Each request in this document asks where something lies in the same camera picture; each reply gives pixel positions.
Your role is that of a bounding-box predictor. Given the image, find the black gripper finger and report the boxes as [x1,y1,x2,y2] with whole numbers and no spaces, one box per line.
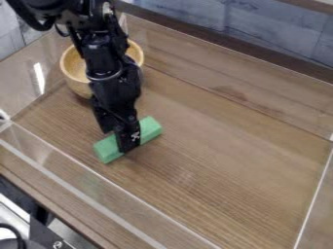
[91,96,119,134]
[115,116,140,154]

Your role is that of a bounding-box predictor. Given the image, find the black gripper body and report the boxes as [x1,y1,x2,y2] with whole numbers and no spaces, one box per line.
[86,61,142,123]

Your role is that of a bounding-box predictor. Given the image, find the green rectangular block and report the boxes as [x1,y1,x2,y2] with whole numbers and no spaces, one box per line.
[94,116,163,163]

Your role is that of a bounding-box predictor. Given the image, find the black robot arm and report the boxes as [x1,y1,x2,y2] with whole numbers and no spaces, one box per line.
[7,0,142,153]

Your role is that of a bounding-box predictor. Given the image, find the wooden bowl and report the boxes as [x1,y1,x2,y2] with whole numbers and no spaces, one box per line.
[60,40,144,99]

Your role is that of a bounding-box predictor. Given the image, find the clear acrylic enclosure wall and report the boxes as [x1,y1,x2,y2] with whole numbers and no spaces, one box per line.
[0,17,333,249]

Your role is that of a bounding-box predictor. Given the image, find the black metal bracket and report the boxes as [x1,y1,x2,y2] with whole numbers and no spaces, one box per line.
[28,215,76,249]

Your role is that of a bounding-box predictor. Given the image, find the black cable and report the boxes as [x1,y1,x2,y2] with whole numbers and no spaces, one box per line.
[0,223,28,249]

